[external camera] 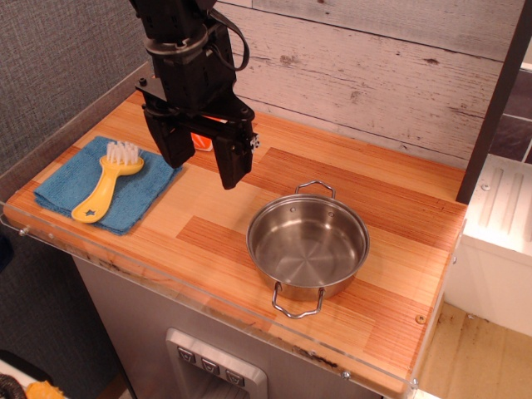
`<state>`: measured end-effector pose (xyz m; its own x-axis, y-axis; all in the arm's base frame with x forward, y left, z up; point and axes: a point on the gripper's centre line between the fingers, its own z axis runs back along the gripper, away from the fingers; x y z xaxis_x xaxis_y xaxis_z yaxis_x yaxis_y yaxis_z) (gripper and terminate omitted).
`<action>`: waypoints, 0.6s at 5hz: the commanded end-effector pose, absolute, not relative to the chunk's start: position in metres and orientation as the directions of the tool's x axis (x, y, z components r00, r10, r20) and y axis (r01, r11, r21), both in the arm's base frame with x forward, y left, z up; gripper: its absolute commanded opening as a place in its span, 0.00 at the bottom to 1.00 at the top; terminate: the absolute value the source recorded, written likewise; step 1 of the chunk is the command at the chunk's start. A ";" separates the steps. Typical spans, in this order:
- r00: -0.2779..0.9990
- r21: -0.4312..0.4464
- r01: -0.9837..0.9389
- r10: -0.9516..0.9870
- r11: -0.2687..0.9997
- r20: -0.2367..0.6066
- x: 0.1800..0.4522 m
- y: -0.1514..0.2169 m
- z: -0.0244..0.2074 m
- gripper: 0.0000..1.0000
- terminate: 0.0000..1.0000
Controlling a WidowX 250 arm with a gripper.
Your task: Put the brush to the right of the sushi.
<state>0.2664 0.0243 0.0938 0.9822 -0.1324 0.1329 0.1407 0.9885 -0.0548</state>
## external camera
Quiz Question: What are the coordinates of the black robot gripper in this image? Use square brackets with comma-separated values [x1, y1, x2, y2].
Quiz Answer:
[137, 22, 258, 190]

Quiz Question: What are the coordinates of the yellow dish brush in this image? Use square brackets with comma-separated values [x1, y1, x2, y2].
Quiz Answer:
[71, 141, 145, 224]

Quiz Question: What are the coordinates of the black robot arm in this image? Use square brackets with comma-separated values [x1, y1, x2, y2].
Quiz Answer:
[131, 1, 259, 190]

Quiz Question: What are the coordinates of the orange salmon sushi toy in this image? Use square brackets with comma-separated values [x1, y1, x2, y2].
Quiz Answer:
[190, 117, 228, 151]

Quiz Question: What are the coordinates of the silver steel pot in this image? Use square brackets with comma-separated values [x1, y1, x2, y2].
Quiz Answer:
[246, 182, 370, 319]

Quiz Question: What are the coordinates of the blue folded cloth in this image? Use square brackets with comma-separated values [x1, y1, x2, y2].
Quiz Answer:
[34, 136, 182, 235]

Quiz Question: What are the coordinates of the clear acrylic edge guard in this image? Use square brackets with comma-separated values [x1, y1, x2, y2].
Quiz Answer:
[5, 190, 466, 398]

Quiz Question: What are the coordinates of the silver dispenser panel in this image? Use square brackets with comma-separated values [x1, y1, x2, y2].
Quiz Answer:
[165, 328, 268, 399]

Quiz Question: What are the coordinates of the yellow object bottom left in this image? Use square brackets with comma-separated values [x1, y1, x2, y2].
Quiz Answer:
[26, 382, 66, 399]

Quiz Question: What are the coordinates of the white ridged side cabinet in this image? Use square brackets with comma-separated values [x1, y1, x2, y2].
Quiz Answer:
[445, 155, 531, 335]

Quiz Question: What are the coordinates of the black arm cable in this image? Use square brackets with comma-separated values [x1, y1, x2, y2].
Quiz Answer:
[206, 7, 251, 72]

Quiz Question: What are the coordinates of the dark right vertical post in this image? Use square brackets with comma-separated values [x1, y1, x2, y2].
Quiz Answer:
[456, 0, 531, 204]

